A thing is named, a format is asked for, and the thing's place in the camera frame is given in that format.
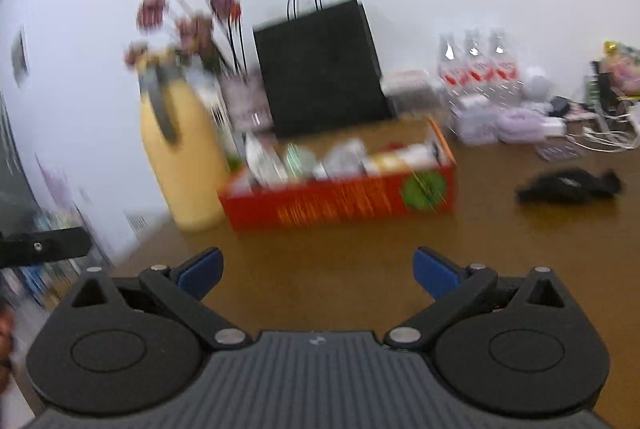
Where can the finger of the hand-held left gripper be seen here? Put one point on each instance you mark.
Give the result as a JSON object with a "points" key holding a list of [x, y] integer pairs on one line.
{"points": [[45, 248]]}

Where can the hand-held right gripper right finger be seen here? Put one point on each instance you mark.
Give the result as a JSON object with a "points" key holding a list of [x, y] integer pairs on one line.
{"points": [[437, 277]]}

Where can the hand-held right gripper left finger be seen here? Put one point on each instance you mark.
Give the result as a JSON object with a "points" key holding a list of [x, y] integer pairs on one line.
{"points": [[202, 272]]}

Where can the red cardboard box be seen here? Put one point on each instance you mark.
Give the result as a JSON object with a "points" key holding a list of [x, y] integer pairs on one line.
{"points": [[340, 201]]}

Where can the yellow plush toy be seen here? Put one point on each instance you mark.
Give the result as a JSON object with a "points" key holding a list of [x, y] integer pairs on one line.
{"points": [[400, 159]]}

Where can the clear plastic bag green contents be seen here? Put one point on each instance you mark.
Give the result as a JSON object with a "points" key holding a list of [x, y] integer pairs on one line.
{"points": [[300, 164]]}

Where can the clear container with beads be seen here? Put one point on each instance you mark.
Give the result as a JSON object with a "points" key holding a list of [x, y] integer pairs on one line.
{"points": [[346, 160]]}

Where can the person's left hand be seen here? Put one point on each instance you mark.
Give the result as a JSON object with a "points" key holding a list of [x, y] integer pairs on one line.
{"points": [[5, 349]]}

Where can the yellow vase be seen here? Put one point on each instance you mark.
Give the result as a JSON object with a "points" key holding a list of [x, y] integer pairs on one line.
{"points": [[182, 159]]}

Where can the black cloth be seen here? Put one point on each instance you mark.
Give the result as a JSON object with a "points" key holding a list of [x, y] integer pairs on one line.
{"points": [[570, 186]]}

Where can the purple fluffy cloth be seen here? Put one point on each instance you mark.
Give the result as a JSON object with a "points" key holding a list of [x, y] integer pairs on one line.
{"points": [[521, 126]]}

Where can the clear plastic storage box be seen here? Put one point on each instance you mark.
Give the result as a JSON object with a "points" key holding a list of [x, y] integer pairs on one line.
{"points": [[417, 105]]}

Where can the patterned flower vase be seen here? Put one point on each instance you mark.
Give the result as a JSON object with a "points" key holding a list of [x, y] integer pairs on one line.
{"points": [[246, 101]]}

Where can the white charger plug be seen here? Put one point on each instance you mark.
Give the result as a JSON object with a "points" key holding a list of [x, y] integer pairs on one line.
{"points": [[555, 126]]}

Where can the white flat box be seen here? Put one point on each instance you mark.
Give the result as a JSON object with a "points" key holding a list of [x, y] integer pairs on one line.
{"points": [[407, 84]]}

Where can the clear water bottle red label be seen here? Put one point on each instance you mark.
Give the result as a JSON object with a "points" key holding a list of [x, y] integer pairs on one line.
{"points": [[502, 61], [450, 66], [475, 64]]}

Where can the white round device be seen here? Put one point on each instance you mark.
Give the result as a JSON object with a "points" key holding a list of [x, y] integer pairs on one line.
{"points": [[536, 84]]}

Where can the black paper bag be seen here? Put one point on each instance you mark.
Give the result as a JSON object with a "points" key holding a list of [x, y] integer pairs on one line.
{"points": [[322, 69]]}

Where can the dark green bottle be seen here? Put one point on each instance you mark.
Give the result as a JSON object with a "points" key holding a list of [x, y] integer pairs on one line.
{"points": [[593, 86]]}

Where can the dried pink rose bouquet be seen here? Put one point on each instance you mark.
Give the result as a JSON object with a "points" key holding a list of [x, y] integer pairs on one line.
{"points": [[195, 24]]}

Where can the colourful snack bag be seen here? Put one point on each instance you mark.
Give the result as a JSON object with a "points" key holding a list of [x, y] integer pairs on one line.
{"points": [[622, 69]]}

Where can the framed wall picture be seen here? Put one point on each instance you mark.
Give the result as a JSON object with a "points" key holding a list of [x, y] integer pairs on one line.
{"points": [[20, 56]]}

